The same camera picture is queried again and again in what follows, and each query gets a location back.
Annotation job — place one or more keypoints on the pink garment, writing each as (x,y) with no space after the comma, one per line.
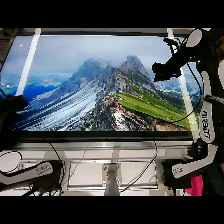
(196,186)

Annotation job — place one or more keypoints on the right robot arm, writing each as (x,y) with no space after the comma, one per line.
(207,124)

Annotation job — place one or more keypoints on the silver frame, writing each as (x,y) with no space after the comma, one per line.
(112,154)

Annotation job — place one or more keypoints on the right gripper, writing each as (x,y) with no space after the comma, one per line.
(165,70)

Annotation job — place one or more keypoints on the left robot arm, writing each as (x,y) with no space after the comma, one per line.
(32,172)

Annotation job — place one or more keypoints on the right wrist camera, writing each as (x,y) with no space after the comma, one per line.
(172,44)

